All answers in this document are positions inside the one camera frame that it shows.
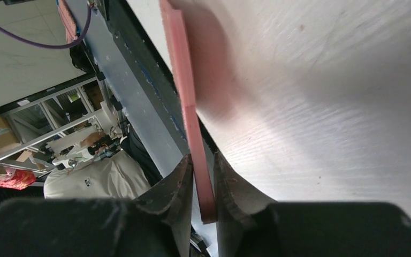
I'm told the metal shelf frame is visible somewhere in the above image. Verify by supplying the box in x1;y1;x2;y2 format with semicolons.
0;72;128;178

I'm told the aluminium frame rail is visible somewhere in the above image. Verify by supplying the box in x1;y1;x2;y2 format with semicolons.
63;0;192;178

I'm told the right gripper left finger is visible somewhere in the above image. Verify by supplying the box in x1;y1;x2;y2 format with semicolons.
133;154;193;256

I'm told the red bag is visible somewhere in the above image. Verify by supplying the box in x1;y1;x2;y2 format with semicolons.
0;168;36;190

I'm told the pink hand brush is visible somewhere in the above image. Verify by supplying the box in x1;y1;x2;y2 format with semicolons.
159;1;217;224

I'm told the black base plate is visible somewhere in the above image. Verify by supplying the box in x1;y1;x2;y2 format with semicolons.
102;0;220;168

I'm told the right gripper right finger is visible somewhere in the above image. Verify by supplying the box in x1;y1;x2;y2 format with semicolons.
214;152;274;256

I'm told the person in white shirt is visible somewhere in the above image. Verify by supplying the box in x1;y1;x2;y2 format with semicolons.
43;129;163;199

